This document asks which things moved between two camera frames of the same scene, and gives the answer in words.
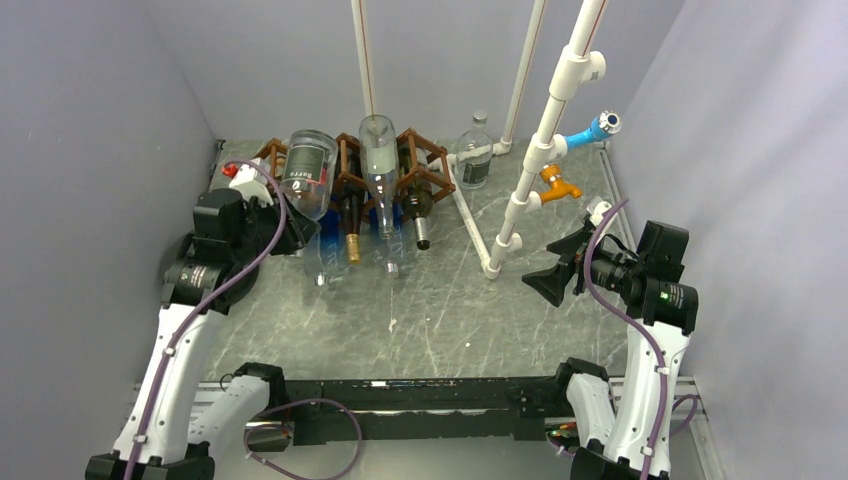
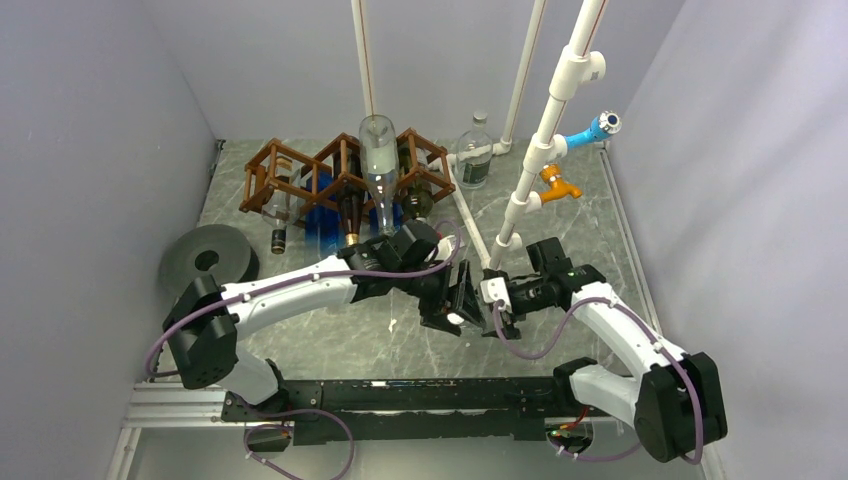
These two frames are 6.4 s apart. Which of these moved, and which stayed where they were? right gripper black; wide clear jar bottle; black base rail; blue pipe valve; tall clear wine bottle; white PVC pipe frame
Moved: right gripper black; wide clear jar bottle
Stayed: blue pipe valve; white PVC pipe frame; tall clear wine bottle; black base rail
